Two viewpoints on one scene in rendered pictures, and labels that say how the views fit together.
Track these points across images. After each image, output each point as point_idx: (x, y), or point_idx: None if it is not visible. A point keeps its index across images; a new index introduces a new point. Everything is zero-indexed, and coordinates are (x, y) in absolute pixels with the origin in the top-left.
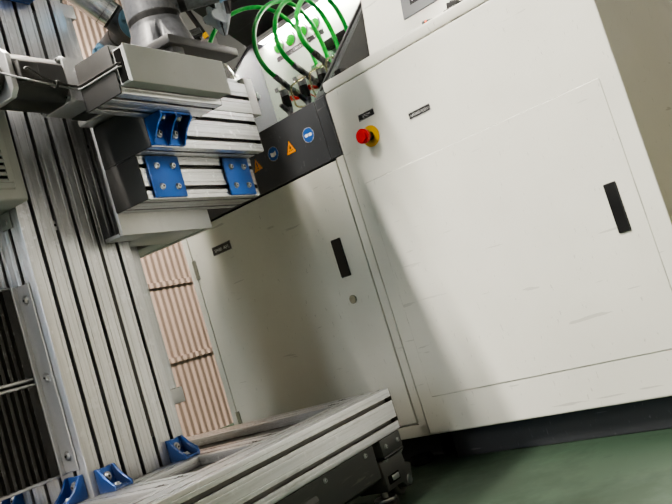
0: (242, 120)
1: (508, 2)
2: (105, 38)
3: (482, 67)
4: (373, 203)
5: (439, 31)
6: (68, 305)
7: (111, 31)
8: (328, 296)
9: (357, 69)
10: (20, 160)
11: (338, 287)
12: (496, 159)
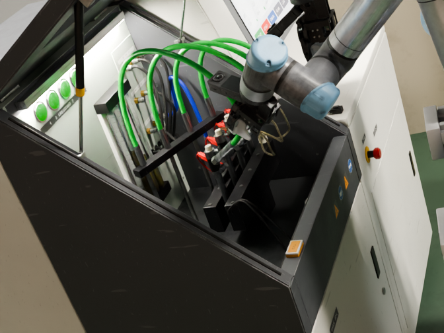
0: None
1: (380, 57)
2: (333, 75)
3: (382, 96)
4: (376, 206)
5: (370, 74)
6: None
7: (351, 65)
8: (376, 301)
9: (355, 104)
10: None
11: (377, 289)
12: (393, 152)
